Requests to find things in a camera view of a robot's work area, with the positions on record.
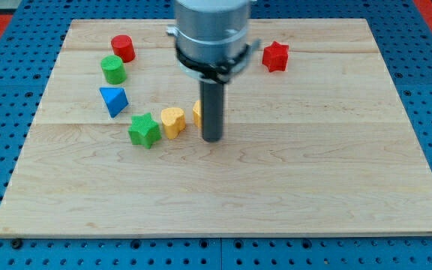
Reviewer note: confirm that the red star block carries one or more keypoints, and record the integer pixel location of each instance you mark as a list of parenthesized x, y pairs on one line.
[(275, 57)]

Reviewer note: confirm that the yellow heart block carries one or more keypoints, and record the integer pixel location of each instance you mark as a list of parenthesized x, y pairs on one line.
[(173, 121)]

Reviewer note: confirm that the green star block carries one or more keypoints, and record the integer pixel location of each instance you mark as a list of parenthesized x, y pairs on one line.
[(144, 130)]

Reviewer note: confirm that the light wooden board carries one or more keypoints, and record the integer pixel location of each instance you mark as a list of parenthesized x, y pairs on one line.
[(323, 149)]

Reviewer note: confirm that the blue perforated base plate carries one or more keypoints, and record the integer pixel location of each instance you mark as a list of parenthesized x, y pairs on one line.
[(28, 51)]

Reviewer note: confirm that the blue triangular prism block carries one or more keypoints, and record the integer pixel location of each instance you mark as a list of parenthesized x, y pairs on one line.
[(115, 99)]

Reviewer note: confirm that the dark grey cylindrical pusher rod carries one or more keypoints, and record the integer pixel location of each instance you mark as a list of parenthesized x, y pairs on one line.
[(212, 111)]

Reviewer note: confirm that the yellow hexagon block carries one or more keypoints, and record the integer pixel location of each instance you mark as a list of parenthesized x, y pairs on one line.
[(197, 114)]

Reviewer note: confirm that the green cylinder block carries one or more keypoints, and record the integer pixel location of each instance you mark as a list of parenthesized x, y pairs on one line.
[(113, 69)]

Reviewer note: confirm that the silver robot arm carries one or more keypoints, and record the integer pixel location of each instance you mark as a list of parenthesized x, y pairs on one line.
[(211, 47)]

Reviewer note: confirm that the red cylinder block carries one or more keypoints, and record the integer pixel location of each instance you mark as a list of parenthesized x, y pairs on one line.
[(122, 46)]

